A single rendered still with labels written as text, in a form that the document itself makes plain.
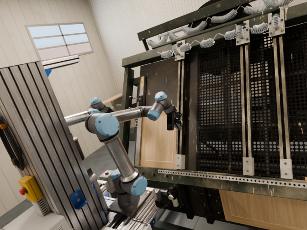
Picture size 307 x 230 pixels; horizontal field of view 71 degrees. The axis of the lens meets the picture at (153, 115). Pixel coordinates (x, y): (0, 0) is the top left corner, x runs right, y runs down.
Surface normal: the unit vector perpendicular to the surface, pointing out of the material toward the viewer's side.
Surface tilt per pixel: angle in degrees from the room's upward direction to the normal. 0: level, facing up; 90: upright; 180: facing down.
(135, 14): 90
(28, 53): 90
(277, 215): 90
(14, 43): 90
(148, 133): 57
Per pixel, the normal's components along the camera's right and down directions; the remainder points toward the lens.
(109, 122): 0.62, -0.11
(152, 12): -0.51, 0.37
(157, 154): -0.59, -0.18
